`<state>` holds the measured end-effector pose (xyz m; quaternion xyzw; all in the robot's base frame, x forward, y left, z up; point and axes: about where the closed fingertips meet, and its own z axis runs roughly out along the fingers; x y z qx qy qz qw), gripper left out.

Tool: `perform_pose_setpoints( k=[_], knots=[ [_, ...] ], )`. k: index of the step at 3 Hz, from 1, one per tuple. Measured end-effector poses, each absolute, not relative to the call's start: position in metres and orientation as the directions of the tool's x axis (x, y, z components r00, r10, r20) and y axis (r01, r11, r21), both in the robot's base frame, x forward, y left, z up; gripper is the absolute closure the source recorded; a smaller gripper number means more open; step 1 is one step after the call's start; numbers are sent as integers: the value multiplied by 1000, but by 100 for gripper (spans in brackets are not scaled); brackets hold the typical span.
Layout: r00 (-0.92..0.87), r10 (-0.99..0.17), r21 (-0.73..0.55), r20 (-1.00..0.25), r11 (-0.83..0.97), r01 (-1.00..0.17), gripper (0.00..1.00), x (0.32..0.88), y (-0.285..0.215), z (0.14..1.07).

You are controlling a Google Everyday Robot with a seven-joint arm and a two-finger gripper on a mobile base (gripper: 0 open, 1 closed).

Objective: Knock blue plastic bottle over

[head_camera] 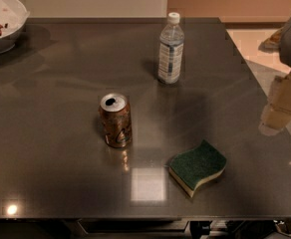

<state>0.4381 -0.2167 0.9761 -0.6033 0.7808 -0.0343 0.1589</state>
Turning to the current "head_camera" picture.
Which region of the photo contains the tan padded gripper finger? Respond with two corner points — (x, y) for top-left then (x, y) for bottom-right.
(268, 72), (291, 115)
(258, 104), (291, 136)

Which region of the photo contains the white bowl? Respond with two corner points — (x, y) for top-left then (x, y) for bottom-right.
(0, 0), (29, 53)

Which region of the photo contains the orange soda can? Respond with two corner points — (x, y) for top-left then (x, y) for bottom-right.
(99, 93), (133, 148)

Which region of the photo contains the green yellow sponge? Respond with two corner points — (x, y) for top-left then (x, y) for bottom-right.
(168, 140), (227, 197)

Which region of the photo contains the dark equipment under table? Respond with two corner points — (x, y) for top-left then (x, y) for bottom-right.
(189, 219), (291, 239)

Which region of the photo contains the clear plastic water bottle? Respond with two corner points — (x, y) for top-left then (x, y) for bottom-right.
(157, 12), (184, 84)

